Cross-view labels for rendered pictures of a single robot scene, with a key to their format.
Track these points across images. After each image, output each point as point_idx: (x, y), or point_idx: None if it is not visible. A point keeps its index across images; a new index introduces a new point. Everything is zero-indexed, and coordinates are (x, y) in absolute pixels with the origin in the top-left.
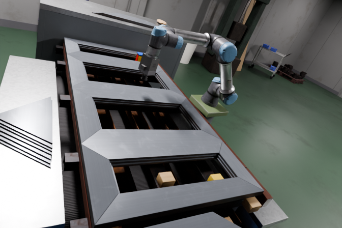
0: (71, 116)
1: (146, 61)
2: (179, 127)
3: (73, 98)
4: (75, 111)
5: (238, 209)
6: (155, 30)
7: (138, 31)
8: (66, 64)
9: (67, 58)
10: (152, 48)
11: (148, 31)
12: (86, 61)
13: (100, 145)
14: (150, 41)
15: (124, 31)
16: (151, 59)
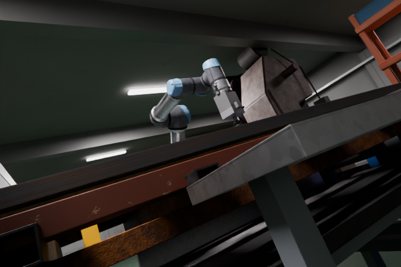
0: (333, 227)
1: (233, 98)
2: (230, 221)
3: (344, 103)
4: (366, 95)
5: (318, 174)
6: (217, 61)
7: (8, 180)
8: (222, 149)
9: (216, 131)
10: (227, 80)
11: (12, 181)
12: None
13: None
14: (222, 73)
15: (1, 180)
16: (235, 92)
